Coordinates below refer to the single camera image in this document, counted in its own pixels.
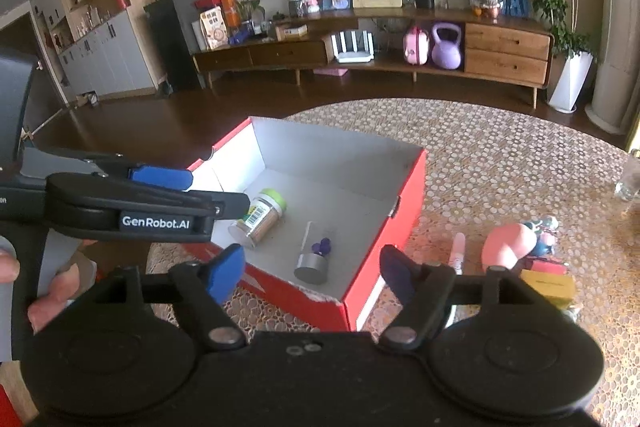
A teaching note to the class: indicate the pink toy case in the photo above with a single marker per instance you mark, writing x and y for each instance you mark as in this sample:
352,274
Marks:
416,46

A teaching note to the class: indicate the black cabinet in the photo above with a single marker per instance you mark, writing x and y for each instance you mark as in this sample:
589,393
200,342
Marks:
171,26

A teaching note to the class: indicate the purple kettlebell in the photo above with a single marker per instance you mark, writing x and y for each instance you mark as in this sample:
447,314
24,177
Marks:
446,54

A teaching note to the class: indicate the wall shelving unit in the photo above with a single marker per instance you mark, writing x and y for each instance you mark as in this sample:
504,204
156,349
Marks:
104,47

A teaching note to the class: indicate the blue cartoon keychain figures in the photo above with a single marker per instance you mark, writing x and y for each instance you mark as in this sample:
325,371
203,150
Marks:
546,230

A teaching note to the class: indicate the snack box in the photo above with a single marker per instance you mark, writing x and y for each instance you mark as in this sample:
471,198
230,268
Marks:
214,28

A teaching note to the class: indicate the person's left hand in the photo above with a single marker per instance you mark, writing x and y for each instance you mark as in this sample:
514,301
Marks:
44,303

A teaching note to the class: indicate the yellow small box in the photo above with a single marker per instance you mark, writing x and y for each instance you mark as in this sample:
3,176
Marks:
559,289

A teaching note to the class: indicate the lace tablecloth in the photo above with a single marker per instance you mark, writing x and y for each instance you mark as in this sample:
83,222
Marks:
487,167

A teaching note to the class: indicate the spice jar green lid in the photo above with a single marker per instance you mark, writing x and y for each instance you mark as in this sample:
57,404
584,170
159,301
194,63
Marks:
266,210

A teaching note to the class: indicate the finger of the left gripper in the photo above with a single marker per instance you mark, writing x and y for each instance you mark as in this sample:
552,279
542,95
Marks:
174,179

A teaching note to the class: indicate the red cardboard shoe box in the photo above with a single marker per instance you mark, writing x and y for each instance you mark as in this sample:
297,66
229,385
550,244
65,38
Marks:
368,189

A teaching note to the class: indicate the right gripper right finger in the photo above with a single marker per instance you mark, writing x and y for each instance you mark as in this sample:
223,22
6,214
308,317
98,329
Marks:
423,292

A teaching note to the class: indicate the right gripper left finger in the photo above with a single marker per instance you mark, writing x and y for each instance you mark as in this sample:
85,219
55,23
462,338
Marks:
202,289

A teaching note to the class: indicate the clear vial purple flower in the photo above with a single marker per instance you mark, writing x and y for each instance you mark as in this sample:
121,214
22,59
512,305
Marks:
312,265

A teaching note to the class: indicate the wooden tv console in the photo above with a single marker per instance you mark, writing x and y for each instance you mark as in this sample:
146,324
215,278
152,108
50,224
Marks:
508,50

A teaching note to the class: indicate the clear drinking glass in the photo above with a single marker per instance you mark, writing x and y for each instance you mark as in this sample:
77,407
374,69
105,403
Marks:
627,185

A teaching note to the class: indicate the white standing air conditioner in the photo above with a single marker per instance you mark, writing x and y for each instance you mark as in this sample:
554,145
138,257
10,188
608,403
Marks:
615,98

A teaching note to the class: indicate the white wifi router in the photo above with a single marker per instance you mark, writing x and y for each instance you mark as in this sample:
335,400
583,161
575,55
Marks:
353,47

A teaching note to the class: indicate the pink plastic bowl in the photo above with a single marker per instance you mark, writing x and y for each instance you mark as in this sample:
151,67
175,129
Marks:
506,245

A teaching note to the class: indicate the green correction tape dispenser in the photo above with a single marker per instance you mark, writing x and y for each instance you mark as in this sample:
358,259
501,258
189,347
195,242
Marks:
456,260

